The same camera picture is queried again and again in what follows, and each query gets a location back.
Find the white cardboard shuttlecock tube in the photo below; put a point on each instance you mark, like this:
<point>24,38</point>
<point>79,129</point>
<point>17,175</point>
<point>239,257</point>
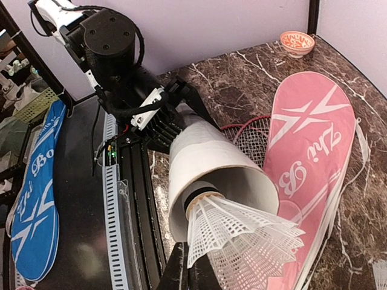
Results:
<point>202,153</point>

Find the red badminton racket lower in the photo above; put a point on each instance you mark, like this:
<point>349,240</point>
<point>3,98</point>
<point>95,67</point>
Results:
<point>254,151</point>

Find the red white patterned bowl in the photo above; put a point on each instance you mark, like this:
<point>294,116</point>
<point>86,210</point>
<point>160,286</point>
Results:
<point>296,43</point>

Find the grey slotted cable duct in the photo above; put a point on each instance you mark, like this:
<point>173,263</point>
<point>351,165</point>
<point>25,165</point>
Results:
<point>116,199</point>

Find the red badminton racket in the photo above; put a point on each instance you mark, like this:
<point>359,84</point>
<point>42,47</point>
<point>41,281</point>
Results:
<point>251,121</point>
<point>254,151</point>

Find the white plastic shuttlecock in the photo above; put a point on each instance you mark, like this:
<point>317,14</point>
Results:
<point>215,222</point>
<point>380,274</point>

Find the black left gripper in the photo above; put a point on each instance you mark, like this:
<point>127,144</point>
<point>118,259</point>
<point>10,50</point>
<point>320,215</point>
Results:
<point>142,103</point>

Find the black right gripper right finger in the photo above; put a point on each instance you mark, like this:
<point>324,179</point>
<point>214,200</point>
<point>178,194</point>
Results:
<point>202,276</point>

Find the blue racket cover bag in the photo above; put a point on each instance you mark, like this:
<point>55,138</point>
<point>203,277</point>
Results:
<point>34,219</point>

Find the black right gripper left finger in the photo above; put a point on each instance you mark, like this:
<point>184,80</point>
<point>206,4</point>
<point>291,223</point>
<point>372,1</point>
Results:
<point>175,276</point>

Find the red badminton racket upper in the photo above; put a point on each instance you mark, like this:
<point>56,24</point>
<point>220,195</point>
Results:
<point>251,121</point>

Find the yellow green plastic basket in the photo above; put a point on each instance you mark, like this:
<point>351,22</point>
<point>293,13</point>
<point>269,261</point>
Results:
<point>36,106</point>

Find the pink racket cover bag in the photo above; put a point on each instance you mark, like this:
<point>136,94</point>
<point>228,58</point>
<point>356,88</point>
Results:
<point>312,129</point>

